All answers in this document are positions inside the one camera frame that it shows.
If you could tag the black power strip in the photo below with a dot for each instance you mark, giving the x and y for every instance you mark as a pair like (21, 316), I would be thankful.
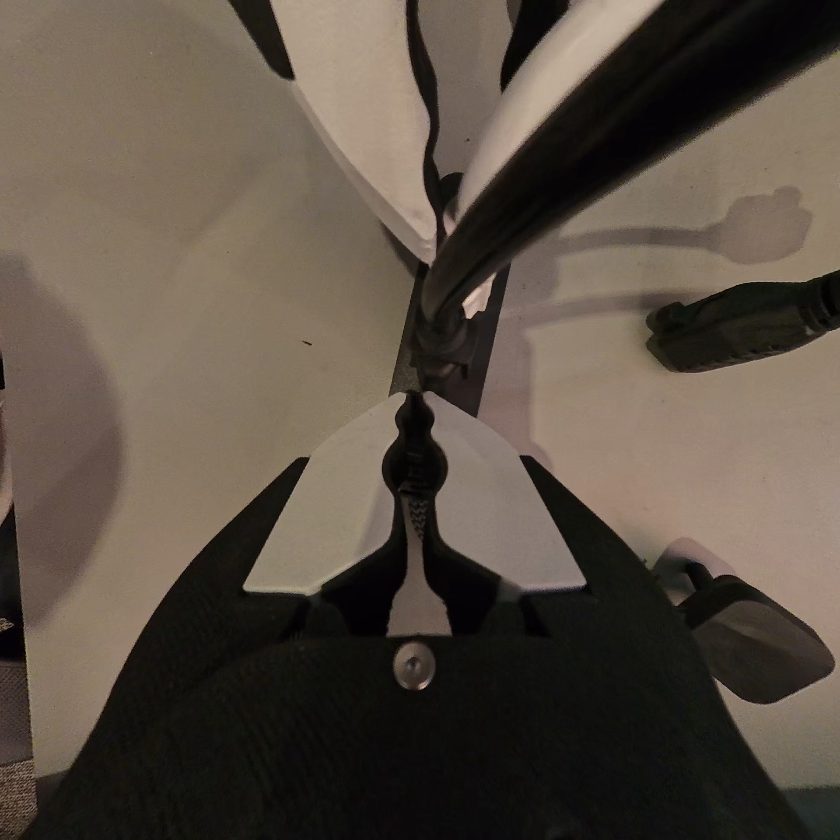
(489, 367)

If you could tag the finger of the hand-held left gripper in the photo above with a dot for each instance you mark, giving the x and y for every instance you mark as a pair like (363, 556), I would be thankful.
(538, 79)
(354, 85)

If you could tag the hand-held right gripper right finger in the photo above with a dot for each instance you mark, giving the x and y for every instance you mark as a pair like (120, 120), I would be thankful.
(505, 518)

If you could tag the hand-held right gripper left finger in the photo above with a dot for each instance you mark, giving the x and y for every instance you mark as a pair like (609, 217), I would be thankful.
(328, 525)

